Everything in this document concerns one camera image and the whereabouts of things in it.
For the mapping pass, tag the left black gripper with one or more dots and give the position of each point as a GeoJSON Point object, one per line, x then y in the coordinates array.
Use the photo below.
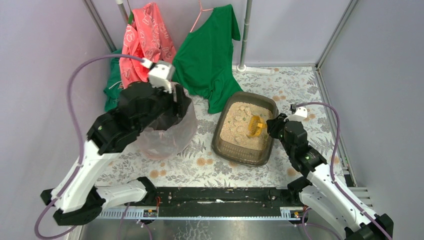
{"type": "Point", "coordinates": [180, 100]}

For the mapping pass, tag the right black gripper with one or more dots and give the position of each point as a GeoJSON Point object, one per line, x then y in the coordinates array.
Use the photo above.
{"type": "Point", "coordinates": [274, 126]}

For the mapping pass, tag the yellow litter scoop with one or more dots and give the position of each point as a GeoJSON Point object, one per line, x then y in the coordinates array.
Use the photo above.
{"type": "Point", "coordinates": [256, 126]}

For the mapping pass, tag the trash bin with plastic liner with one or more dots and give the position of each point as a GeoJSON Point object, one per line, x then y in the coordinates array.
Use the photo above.
{"type": "Point", "coordinates": [163, 144]}

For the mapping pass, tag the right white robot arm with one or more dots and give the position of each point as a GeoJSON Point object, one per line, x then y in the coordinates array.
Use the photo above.
{"type": "Point", "coordinates": [326, 194]}

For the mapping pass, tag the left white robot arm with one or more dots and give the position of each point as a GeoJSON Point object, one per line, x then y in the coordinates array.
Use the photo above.
{"type": "Point", "coordinates": [77, 199]}

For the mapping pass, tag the grey litter box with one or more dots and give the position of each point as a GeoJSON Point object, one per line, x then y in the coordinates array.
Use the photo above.
{"type": "Point", "coordinates": [232, 138]}

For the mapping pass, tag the green t-shirt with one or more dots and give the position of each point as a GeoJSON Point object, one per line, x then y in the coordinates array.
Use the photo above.
{"type": "Point", "coordinates": [203, 63]}

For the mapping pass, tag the floral floor mat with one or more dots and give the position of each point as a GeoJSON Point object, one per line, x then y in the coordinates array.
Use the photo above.
{"type": "Point", "coordinates": [199, 166]}

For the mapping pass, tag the clothes rack pole with base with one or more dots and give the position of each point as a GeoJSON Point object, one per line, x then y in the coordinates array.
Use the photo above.
{"type": "Point", "coordinates": [241, 66]}

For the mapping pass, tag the dark green garment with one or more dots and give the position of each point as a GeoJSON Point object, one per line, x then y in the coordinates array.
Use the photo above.
{"type": "Point", "coordinates": [113, 86]}

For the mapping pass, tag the pink patterned garment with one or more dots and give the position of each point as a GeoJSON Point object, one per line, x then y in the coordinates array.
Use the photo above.
{"type": "Point", "coordinates": [146, 37]}

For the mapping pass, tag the pink clothes hanger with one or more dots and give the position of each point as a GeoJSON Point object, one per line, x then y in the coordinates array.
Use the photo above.
{"type": "Point", "coordinates": [201, 10]}

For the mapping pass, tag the left clothes rack pole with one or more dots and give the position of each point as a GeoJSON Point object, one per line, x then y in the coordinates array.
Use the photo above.
{"type": "Point", "coordinates": [122, 9]}

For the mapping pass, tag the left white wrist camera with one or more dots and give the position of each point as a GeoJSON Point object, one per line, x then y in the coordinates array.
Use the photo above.
{"type": "Point", "coordinates": [160, 75]}

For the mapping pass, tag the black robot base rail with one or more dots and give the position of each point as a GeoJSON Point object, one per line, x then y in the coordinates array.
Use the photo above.
{"type": "Point", "coordinates": [221, 202]}

